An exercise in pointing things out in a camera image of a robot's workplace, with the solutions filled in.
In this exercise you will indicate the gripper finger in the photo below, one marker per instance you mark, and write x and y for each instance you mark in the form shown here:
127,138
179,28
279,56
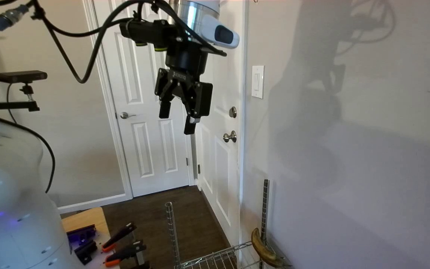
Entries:
167,101
202,99

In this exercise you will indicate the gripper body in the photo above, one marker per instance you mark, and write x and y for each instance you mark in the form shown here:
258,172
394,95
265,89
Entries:
185,61

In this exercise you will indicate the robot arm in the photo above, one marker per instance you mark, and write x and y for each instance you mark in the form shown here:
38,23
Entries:
13,209

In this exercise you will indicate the silver deadbolt lock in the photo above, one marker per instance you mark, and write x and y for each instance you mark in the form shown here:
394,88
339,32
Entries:
233,112

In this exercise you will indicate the silver door knob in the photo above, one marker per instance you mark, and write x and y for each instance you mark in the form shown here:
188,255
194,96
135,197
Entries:
231,136

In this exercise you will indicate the white panel door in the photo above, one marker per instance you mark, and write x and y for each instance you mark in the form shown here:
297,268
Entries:
218,168
147,149

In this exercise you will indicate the black and orange clamp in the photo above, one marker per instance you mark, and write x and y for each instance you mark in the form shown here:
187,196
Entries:
125,254
120,234

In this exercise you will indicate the overripe banana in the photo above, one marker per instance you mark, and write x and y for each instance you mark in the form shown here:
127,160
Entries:
263,250

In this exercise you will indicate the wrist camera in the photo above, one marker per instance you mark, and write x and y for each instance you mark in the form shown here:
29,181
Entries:
146,30

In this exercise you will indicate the white light switch plate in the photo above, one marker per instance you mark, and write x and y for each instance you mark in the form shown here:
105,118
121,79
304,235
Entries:
258,82

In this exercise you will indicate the camera on mount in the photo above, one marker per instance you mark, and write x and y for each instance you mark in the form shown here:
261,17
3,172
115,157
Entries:
22,76

